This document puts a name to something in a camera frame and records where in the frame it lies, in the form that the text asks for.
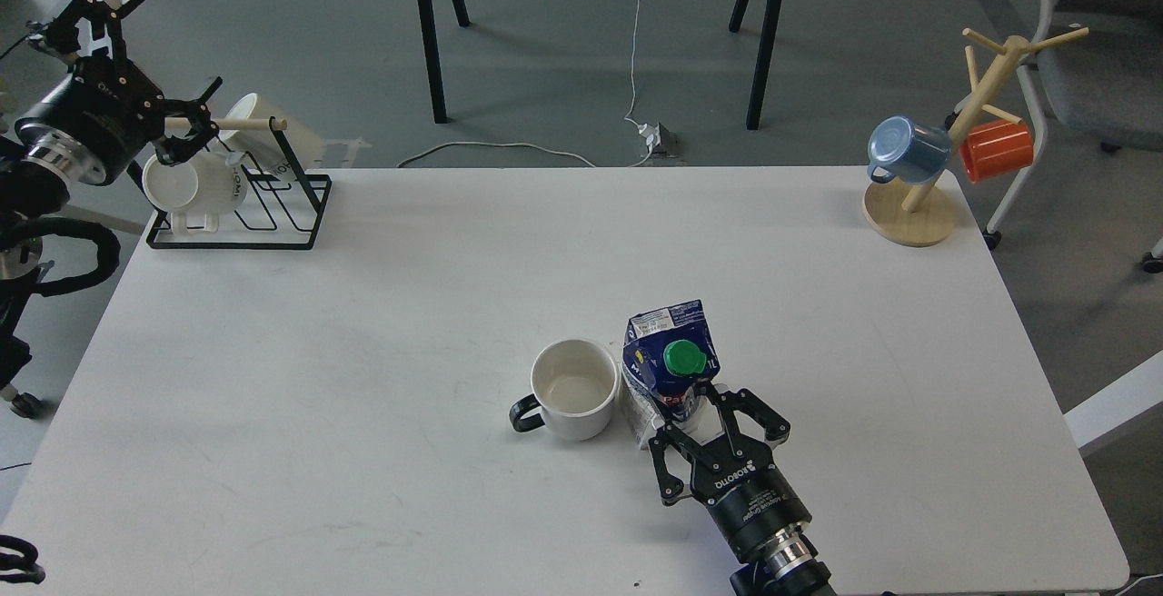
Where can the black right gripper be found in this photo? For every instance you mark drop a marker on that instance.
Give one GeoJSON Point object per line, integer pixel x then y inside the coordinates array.
{"type": "Point", "coordinates": [740, 491]}

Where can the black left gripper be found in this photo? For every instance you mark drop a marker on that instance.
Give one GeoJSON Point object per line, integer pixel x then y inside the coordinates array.
{"type": "Point", "coordinates": [86, 119]}

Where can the blue white milk carton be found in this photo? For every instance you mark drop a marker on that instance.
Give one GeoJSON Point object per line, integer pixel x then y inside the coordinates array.
{"type": "Point", "coordinates": [666, 353]}

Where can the white mug black handle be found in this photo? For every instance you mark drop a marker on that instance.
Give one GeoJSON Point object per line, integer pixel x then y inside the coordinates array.
{"type": "Point", "coordinates": [574, 385]}

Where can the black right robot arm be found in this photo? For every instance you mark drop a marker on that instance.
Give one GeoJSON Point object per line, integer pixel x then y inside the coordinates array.
{"type": "Point", "coordinates": [672, 450]}

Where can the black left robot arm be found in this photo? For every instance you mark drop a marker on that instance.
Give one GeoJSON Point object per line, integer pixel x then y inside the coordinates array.
{"type": "Point", "coordinates": [38, 178]}

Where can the white mug on rack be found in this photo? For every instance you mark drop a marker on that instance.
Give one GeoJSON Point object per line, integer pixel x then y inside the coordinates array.
{"type": "Point", "coordinates": [196, 193]}

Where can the cream mug on rack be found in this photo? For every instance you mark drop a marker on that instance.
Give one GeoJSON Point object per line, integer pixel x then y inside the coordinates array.
{"type": "Point", "coordinates": [261, 142]}

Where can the wooden mug tree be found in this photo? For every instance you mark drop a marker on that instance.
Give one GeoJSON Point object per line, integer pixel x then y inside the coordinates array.
{"type": "Point", "coordinates": [921, 215]}

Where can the white power adapter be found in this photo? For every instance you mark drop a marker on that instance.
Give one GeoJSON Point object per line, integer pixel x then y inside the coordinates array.
{"type": "Point", "coordinates": [658, 141]}

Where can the black table leg right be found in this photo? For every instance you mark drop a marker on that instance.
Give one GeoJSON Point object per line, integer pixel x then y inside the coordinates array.
{"type": "Point", "coordinates": [770, 21]}

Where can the blue mug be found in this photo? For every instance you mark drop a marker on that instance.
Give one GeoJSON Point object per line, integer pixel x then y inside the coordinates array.
{"type": "Point", "coordinates": [900, 149]}

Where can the orange mug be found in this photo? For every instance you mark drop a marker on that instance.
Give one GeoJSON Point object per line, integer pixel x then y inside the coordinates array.
{"type": "Point", "coordinates": [994, 149]}

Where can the black wire cup rack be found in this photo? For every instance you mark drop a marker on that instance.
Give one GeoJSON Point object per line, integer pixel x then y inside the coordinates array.
{"type": "Point", "coordinates": [276, 215]}

